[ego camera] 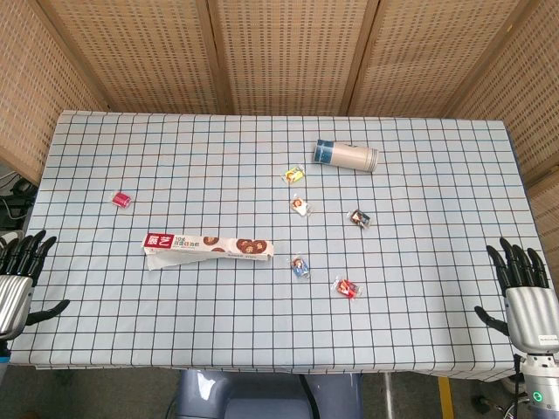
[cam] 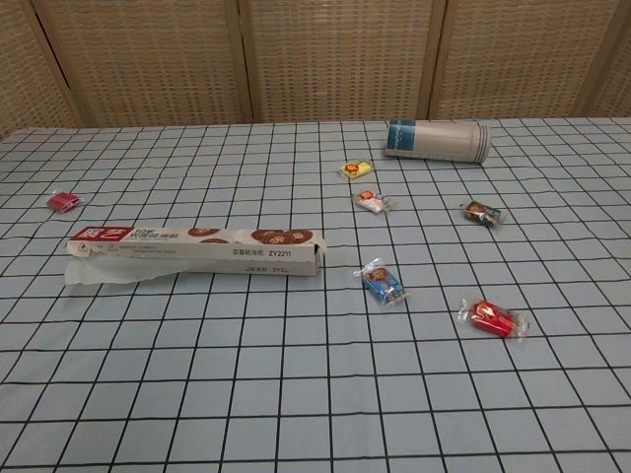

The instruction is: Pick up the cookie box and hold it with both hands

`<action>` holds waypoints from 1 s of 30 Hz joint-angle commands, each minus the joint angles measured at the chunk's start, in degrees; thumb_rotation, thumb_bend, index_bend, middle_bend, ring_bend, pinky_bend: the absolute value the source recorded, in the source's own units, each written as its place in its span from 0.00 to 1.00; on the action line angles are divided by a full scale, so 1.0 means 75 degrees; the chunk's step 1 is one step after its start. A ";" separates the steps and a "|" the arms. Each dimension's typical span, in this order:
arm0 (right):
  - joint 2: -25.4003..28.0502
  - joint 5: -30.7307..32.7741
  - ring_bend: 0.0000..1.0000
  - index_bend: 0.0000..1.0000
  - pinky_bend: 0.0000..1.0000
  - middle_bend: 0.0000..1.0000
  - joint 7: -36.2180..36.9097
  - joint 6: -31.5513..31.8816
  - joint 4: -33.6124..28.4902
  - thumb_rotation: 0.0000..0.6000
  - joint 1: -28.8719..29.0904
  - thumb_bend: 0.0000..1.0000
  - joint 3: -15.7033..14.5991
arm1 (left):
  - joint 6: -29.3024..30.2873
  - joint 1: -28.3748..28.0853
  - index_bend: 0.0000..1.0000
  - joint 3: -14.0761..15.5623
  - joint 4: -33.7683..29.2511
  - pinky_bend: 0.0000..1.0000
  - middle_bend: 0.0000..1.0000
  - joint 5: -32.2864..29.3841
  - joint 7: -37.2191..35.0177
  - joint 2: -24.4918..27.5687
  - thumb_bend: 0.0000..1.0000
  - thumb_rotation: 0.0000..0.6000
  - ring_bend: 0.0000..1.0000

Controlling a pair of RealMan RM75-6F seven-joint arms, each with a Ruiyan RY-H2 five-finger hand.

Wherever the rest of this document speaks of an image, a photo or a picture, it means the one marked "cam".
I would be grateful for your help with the blue wrapped candy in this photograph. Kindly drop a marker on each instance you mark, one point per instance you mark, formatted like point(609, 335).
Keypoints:
point(381, 283)

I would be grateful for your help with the small dark red candy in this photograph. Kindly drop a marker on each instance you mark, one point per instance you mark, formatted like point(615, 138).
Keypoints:
point(64, 200)

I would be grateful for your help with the blue checked tablecloth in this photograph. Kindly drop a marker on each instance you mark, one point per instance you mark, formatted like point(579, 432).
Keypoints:
point(276, 374)

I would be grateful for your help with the red wrapped candy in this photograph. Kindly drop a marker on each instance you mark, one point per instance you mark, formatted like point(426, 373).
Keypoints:
point(492, 317)

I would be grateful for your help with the white orange wrapped candy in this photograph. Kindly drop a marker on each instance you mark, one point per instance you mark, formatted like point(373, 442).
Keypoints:
point(372, 201)

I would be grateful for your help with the brown wrapped candy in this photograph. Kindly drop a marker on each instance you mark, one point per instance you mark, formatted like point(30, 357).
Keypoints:
point(482, 211)

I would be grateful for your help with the yellow wrapped candy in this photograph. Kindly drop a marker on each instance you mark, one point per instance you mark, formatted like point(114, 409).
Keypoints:
point(356, 169)

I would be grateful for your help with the woven folding screen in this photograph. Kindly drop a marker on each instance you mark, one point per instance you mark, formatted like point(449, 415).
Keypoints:
point(315, 59)

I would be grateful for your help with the stack of paper cups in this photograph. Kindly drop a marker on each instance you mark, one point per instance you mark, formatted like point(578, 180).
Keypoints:
point(439, 140)

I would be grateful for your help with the long baking paper box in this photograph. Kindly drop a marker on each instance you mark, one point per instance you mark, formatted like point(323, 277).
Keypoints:
point(207, 251)

